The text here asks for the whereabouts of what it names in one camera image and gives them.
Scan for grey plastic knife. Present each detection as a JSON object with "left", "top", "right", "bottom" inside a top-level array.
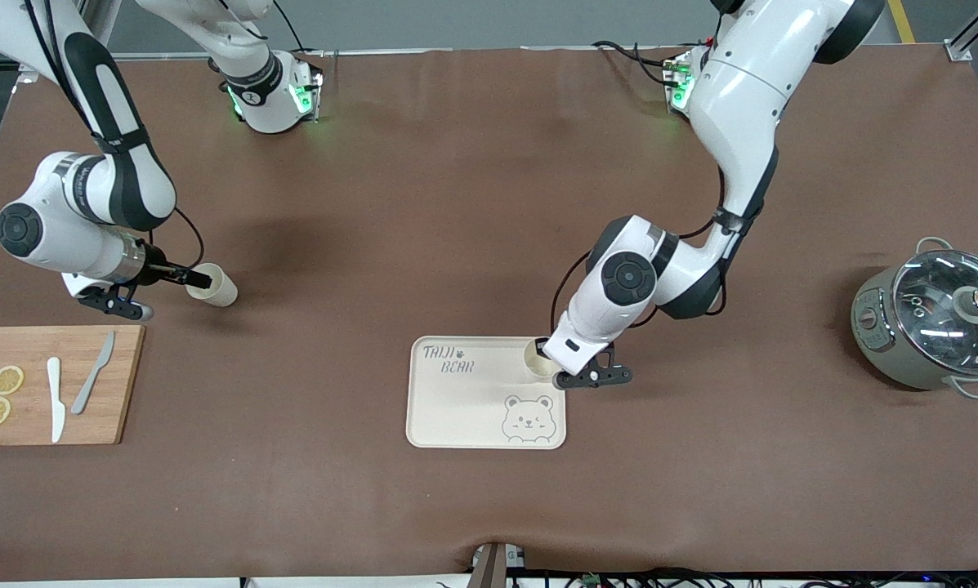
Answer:
[{"left": 70, "top": 330, "right": 117, "bottom": 416}]

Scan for white plastic knife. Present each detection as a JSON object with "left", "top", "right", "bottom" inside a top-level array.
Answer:
[{"left": 46, "top": 357, "right": 66, "bottom": 443}]

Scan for black left base cables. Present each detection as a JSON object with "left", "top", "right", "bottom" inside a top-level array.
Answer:
[{"left": 592, "top": 38, "right": 682, "bottom": 87}]

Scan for black cable bundle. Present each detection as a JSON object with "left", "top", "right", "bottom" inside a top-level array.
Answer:
[{"left": 435, "top": 566, "right": 978, "bottom": 588}]

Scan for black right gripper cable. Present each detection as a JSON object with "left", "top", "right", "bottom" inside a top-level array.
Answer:
[{"left": 147, "top": 206, "right": 206, "bottom": 272}]

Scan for brown table mat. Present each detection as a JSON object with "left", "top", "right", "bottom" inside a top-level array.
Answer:
[{"left": 0, "top": 45, "right": 978, "bottom": 583}]

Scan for metal table edge clamp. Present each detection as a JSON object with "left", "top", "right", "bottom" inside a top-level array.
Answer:
[{"left": 471, "top": 541, "right": 527, "bottom": 588}]

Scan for grey electric cooking pot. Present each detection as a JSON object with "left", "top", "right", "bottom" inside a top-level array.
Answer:
[{"left": 851, "top": 237, "right": 978, "bottom": 399}]

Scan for glass pot lid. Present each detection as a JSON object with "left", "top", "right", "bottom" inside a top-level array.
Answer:
[{"left": 891, "top": 250, "right": 978, "bottom": 376}]

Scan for cream bear print tray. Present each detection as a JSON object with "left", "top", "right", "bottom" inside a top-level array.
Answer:
[{"left": 406, "top": 336, "right": 567, "bottom": 450}]

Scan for white plastic cup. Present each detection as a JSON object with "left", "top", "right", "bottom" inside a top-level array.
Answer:
[
  {"left": 523, "top": 336, "right": 568, "bottom": 381},
  {"left": 185, "top": 262, "right": 239, "bottom": 308}
]

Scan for bamboo cutting board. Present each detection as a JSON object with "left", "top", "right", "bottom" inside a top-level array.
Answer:
[{"left": 0, "top": 325, "right": 145, "bottom": 447}]

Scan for black right base cable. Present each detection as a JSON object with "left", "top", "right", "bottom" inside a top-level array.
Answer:
[{"left": 271, "top": 0, "right": 328, "bottom": 76}]

